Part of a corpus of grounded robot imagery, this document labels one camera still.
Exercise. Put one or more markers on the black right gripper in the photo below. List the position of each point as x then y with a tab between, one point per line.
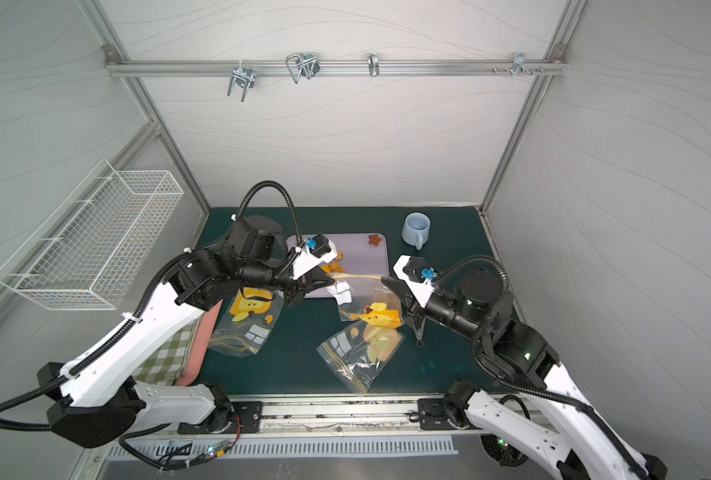
416	303

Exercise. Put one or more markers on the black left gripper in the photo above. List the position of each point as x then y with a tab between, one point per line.
299	284

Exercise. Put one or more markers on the clear resealable bag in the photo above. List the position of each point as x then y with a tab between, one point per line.
366	298

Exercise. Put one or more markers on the resealable bag table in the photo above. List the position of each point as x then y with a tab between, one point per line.
359	353

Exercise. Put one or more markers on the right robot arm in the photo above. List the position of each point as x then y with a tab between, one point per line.
544	417

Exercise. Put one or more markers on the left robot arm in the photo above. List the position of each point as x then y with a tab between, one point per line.
94	399

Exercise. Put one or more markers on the resealable bag with duck print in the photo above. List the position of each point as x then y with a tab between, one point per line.
247	324

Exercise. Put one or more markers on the metal tongs on table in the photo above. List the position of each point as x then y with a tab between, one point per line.
419	329

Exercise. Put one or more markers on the light blue ceramic mug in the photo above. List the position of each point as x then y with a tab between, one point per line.
415	231

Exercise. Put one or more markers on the pink tray with checked cloth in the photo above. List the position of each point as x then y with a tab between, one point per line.
179	360

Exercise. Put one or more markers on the metal hook clamp left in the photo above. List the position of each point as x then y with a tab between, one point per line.
242	80

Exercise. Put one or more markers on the metal hook clamp middle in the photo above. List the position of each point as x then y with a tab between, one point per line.
303	65

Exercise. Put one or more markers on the metal hook clamp small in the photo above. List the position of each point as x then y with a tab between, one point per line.
373	64

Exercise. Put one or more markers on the metal hook clamp right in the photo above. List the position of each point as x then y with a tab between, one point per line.
518	67

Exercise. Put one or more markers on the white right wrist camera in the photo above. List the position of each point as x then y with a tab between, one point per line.
418	275

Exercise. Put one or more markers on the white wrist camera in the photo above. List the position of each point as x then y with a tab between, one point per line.
313	252
418	275

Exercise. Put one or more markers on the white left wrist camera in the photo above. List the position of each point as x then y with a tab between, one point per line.
313	252

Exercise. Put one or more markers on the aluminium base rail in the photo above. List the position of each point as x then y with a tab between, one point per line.
333	415

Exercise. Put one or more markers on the white wire basket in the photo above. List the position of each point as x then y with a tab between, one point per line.
87	253

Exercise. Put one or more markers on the aluminium cross rail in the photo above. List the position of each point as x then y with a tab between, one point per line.
329	68

